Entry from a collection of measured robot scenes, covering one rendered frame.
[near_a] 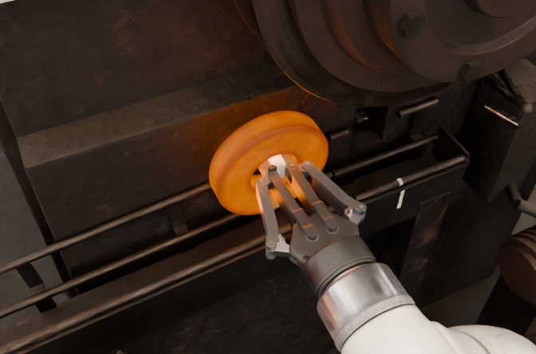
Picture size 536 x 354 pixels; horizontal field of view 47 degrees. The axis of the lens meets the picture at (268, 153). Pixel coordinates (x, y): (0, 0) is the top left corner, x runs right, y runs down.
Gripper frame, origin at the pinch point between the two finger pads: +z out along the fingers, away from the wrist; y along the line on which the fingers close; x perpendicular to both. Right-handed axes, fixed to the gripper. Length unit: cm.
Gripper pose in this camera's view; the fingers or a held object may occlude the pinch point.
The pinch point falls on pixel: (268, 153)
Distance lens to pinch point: 77.0
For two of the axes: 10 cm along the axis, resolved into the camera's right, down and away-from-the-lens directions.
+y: 9.0, -3.1, 2.9
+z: -4.3, -6.8, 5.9
